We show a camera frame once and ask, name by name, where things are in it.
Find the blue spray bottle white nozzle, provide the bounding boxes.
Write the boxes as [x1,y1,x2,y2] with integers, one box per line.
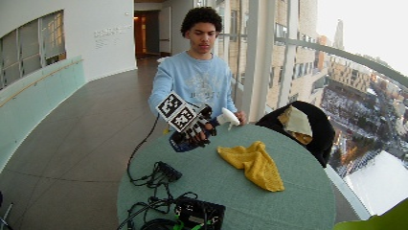
[169,107,242,153]

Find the white marker cube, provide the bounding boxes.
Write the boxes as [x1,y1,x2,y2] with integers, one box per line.
[155,91,206,133]

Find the yellow cloth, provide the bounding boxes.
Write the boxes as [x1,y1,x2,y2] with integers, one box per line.
[217,140,286,193]

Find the the person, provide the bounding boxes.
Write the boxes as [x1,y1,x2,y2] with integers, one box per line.
[146,6,248,132]

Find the black electronics box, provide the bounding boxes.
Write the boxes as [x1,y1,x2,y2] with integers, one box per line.
[173,196,227,230]

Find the grey balcony railing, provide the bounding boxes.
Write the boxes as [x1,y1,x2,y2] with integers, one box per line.
[272,36,408,89]

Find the brown door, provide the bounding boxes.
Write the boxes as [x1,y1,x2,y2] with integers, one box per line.
[134,15,147,60]

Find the green curved object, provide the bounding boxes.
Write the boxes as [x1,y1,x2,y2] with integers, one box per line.
[332,197,408,230]

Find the grey tripod leg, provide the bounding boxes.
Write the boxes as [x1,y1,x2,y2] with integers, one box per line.
[0,191,16,230]

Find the black cable hub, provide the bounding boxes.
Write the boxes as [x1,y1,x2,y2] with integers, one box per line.
[153,161,183,183]

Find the black cable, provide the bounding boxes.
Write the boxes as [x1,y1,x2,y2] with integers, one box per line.
[125,114,161,185]

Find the bundle of black cables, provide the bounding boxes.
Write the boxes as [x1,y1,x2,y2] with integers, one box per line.
[116,178,199,230]

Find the green cable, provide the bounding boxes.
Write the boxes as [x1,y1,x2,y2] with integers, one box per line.
[171,215,214,230]

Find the wooden wall handrail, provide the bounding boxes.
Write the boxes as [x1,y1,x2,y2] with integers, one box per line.
[0,58,84,108]

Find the interior wall window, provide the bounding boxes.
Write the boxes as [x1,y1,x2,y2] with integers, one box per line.
[0,9,68,90]

